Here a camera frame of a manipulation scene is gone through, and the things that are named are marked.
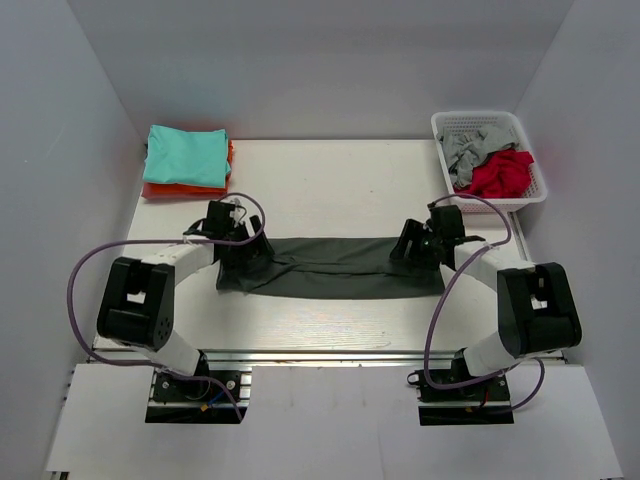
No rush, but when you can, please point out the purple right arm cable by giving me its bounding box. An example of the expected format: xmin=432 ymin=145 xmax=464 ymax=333
xmin=422 ymin=193 xmax=547 ymax=413

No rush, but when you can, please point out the teal folded t-shirt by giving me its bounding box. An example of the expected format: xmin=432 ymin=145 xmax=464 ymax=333
xmin=143 ymin=125 xmax=231 ymax=188

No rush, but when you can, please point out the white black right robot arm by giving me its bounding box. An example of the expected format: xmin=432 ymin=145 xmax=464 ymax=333
xmin=390 ymin=203 xmax=582 ymax=399

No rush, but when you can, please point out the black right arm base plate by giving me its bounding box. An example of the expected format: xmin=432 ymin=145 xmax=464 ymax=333
xmin=406 ymin=370 xmax=514 ymax=426

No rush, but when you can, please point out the orange folded t-shirt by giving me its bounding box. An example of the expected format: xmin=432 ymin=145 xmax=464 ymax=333
xmin=141 ymin=132 xmax=233 ymax=199

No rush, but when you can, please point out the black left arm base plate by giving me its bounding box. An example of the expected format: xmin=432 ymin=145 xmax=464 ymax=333
xmin=145 ymin=367 xmax=251 ymax=425

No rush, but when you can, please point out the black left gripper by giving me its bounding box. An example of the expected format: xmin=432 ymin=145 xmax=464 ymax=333
xmin=222 ymin=215 xmax=274 ymax=270

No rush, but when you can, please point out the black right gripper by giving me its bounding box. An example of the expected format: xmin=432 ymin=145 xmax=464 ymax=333
xmin=391 ymin=218 xmax=443 ymax=271

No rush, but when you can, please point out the light grey t-shirt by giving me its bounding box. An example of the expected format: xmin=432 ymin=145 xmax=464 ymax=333
xmin=439 ymin=125 xmax=519 ymax=189

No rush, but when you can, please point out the red t-shirt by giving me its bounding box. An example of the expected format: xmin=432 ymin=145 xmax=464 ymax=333
xmin=454 ymin=149 xmax=534 ymax=199

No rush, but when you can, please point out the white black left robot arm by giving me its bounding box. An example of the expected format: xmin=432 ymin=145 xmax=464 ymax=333
xmin=97 ymin=194 xmax=269 ymax=399

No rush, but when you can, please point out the white plastic laundry basket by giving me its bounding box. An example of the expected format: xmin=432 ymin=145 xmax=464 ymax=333
xmin=431 ymin=110 xmax=547 ymax=212

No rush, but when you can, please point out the dark grey t-shirt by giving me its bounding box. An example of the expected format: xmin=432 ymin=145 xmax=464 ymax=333
xmin=216 ymin=237 xmax=444 ymax=300

